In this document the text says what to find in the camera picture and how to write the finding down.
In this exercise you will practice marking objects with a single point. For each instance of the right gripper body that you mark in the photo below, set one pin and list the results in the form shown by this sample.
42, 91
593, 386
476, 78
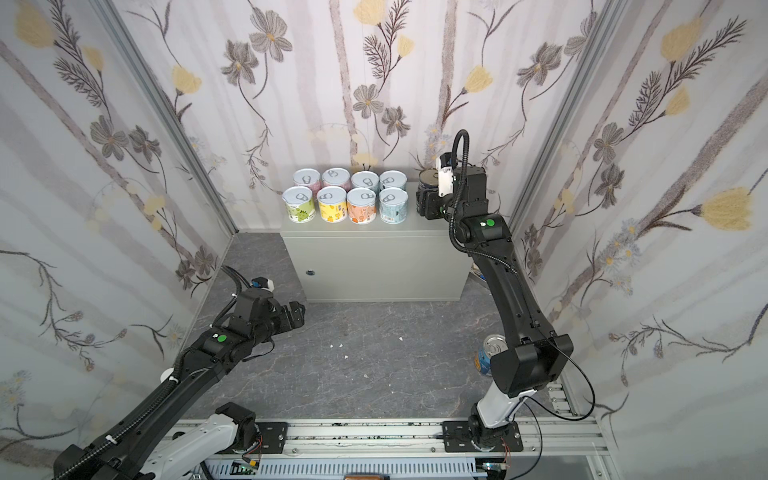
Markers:
429, 201

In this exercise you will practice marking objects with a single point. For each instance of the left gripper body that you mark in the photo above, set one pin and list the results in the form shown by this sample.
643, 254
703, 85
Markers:
288, 315

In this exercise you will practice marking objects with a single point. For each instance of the teal label can front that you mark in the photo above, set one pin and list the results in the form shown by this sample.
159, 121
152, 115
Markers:
393, 205

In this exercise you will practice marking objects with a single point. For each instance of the teal label can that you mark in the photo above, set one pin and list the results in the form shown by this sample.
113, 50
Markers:
366, 179
393, 205
393, 179

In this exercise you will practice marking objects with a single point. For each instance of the orange label can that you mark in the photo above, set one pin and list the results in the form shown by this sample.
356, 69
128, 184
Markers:
361, 204

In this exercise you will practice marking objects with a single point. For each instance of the yellow label can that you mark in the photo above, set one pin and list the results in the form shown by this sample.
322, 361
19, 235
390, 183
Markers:
332, 204

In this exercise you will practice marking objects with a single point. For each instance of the pink label can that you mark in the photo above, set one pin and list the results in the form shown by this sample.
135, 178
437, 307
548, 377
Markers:
308, 177
337, 177

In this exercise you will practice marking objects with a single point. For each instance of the green label can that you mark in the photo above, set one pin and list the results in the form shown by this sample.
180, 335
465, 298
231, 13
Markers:
299, 204

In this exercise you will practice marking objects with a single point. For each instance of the blue corn label can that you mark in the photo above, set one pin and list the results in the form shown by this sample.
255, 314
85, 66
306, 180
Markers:
491, 345

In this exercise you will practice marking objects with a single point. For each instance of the black label can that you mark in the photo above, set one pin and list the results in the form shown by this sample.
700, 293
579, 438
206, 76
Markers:
428, 181

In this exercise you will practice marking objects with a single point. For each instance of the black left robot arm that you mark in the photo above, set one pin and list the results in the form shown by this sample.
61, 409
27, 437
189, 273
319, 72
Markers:
133, 448

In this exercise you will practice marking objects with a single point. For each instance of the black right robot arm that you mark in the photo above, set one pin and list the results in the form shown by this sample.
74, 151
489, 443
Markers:
535, 354

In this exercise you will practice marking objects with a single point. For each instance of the grey metal cabinet counter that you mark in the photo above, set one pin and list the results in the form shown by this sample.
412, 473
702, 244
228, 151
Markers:
413, 261

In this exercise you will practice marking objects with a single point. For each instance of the white plastic bottle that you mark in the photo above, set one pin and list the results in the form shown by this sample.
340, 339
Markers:
166, 374

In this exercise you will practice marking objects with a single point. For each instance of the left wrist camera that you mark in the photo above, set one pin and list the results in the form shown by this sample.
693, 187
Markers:
262, 283

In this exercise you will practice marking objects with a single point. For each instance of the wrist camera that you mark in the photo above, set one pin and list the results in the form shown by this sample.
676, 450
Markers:
445, 166
262, 283

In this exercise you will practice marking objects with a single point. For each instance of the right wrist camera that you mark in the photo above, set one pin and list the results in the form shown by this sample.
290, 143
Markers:
445, 166

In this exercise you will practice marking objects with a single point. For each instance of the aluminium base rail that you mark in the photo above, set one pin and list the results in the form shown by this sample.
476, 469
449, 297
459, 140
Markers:
420, 448

